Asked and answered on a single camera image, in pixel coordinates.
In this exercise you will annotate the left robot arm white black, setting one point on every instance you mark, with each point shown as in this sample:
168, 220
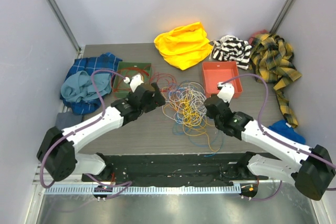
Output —
60, 154

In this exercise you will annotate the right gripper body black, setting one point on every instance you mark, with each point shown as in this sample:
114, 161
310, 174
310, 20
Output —
217, 123

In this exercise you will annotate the blue plaid cloth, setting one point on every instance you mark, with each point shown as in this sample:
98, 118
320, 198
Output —
105, 61

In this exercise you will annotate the orange-red plastic tray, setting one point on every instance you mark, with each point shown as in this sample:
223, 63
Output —
215, 72

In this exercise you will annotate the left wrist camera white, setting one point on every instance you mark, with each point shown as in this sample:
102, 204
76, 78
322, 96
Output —
134, 81

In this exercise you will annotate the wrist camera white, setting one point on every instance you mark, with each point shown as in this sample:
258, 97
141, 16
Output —
226, 91
134, 81

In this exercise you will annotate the white slotted cable duct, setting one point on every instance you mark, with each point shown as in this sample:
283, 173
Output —
99, 190

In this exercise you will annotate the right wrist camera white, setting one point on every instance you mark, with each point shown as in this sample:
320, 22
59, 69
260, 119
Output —
226, 91

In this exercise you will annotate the green plastic tray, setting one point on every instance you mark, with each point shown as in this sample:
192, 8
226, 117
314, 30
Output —
120, 89

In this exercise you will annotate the grey folded cloth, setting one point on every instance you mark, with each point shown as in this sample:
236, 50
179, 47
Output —
67, 119

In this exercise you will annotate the pink cloth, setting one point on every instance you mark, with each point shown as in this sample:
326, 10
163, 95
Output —
253, 36

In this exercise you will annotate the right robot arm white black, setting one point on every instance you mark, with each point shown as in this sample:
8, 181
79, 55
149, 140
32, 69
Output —
309, 169

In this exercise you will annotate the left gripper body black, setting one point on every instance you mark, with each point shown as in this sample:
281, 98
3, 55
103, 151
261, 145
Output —
149, 107

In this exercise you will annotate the light blue cloth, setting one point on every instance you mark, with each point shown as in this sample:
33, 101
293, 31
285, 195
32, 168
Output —
79, 87

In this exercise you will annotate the black white striped cloth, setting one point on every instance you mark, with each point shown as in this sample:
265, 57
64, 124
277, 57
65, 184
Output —
231, 48

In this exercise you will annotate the bright blue cloth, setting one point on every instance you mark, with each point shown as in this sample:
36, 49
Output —
286, 130

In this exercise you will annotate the yellow black plaid cloth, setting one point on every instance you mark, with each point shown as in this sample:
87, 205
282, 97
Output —
272, 58

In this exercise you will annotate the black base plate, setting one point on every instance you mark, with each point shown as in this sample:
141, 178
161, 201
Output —
177, 170

